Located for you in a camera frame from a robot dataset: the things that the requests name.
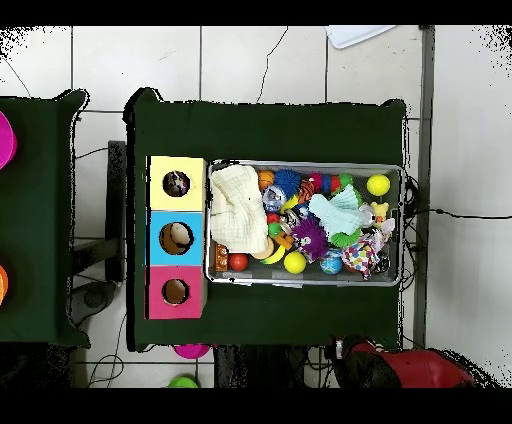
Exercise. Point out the wooden box with three holes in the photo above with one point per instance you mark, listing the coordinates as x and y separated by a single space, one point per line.
176 248

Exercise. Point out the mint green cloth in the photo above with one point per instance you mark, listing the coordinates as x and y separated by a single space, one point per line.
340 212

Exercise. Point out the colourful printed cloth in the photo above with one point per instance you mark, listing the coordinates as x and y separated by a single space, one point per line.
362 256
176 184

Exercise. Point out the blue spiky ball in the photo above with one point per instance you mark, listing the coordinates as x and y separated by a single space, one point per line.
288 182

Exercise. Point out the green plastic bowl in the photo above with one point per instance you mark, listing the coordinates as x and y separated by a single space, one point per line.
182 382

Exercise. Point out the pink plastic bowl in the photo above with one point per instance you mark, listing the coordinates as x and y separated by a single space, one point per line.
6 140
192 350

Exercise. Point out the purple spiky toy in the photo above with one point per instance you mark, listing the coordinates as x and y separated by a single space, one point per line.
310 238

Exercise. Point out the yellow ball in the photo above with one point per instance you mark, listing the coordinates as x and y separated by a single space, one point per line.
378 184
294 262

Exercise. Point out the orange plastic bowl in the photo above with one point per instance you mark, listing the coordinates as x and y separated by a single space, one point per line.
2 284

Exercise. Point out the white tray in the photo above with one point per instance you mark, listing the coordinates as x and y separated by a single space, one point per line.
356 36

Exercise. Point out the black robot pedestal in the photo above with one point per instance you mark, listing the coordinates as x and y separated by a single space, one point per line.
260 368

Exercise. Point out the grey metal rail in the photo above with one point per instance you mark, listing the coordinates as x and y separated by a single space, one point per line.
426 100

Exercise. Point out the yellow plush duck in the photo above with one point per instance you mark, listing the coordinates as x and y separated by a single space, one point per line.
379 210

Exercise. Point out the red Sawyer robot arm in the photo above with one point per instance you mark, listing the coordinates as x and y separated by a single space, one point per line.
420 368

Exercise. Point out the cream knitted cloth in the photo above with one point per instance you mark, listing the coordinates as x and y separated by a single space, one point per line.
238 208

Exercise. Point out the small orange basketball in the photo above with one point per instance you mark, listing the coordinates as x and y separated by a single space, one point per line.
266 179

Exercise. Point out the globe print ball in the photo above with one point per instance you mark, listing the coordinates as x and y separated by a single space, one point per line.
331 264

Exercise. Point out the dark green tablecloth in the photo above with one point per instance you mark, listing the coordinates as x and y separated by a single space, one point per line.
260 132
40 220

